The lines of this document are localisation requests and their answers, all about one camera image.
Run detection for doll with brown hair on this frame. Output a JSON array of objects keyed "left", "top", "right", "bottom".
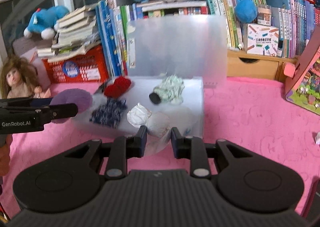
[{"left": 1, "top": 55, "right": 51, "bottom": 99}]

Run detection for stack of paper books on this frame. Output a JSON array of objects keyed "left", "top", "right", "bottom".
[{"left": 36, "top": 4, "right": 101, "bottom": 63}]

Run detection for pink bunny blanket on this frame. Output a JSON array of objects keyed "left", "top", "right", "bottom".
[{"left": 1, "top": 78, "right": 319, "bottom": 217}]

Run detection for red plastic crate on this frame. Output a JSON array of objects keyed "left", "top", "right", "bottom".
[{"left": 42, "top": 45, "right": 109, "bottom": 84}]

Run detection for pink cardboard toy house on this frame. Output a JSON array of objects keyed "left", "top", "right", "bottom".
[{"left": 283, "top": 25, "right": 319, "bottom": 115}]

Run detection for white storage box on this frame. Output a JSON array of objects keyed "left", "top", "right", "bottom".
[{"left": 72, "top": 77, "right": 204, "bottom": 138}]

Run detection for dark blue floral pouch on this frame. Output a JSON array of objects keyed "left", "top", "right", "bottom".
[{"left": 89, "top": 98, "right": 127, "bottom": 128}]

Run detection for wooden drawer shelf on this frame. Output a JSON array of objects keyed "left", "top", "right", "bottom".
[{"left": 227, "top": 49, "right": 297, "bottom": 83}]

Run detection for green patterned cloth bundle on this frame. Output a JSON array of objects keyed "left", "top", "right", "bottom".
[{"left": 149, "top": 75, "right": 185, "bottom": 105}]

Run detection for upright blue green books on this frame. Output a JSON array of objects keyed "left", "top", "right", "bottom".
[{"left": 95, "top": 0, "right": 140, "bottom": 78}]

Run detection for books lying on top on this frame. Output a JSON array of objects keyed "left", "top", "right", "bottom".
[{"left": 135, "top": 1, "right": 208, "bottom": 18}]

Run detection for row of colourful books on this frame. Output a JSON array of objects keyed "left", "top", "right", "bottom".
[{"left": 205, "top": 0, "right": 319, "bottom": 58}]

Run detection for white printed stationery box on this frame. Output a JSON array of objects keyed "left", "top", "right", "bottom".
[{"left": 243, "top": 23, "right": 279, "bottom": 57}]

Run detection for red knitted item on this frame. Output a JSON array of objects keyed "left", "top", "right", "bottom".
[{"left": 103, "top": 76, "right": 131, "bottom": 99}]

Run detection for white cloth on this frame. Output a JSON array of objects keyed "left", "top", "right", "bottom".
[{"left": 126, "top": 103, "right": 152, "bottom": 128}]

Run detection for blue plush on left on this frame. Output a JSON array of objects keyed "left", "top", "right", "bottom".
[{"left": 23, "top": 6, "right": 69, "bottom": 40}]

